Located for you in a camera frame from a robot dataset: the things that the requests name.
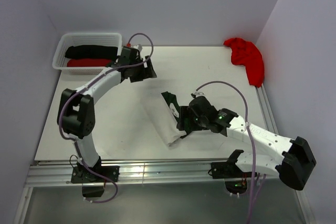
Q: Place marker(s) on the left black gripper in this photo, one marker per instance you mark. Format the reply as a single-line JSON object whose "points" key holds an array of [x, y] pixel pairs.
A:
{"points": [[146, 73]]}

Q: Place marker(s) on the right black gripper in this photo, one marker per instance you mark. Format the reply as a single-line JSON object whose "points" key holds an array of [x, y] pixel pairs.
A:
{"points": [[186, 112]]}

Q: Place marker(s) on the white and green t shirt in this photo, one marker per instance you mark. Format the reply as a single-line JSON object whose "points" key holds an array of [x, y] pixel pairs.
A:
{"points": [[164, 112]]}

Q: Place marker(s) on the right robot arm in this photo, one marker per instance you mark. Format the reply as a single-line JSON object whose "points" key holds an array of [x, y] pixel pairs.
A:
{"points": [[291, 160]]}

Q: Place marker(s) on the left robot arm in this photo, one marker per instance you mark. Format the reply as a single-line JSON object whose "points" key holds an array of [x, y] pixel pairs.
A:
{"points": [[76, 116]]}

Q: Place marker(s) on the rolled black t shirt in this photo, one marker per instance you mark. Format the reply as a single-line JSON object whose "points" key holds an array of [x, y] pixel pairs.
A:
{"points": [[91, 52]]}

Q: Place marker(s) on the white plastic basket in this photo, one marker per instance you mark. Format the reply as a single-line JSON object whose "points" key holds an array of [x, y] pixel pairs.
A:
{"points": [[78, 39]]}

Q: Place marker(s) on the rolled red t shirt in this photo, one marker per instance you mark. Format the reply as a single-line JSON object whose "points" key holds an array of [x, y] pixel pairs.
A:
{"points": [[86, 62]]}

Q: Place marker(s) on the crumpled red t shirt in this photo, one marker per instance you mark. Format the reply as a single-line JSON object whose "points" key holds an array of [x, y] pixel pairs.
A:
{"points": [[245, 53]]}

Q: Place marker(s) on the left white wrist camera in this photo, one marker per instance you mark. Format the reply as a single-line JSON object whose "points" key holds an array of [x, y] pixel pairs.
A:
{"points": [[137, 46]]}

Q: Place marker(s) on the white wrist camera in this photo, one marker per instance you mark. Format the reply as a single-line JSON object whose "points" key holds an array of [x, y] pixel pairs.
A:
{"points": [[137, 46], [196, 94]]}

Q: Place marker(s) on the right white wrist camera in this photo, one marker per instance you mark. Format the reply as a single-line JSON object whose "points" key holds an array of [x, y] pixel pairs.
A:
{"points": [[196, 94]]}

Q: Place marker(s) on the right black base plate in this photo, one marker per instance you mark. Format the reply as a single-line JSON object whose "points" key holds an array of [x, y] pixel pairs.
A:
{"points": [[227, 170]]}

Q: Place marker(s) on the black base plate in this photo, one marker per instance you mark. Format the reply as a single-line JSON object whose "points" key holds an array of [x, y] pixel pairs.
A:
{"points": [[227, 170], [80, 175]]}

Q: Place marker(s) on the aluminium frame rail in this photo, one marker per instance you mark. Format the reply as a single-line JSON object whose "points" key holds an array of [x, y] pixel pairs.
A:
{"points": [[125, 137]]}

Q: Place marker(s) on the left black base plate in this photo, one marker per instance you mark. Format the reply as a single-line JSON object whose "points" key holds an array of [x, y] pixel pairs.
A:
{"points": [[80, 175]]}

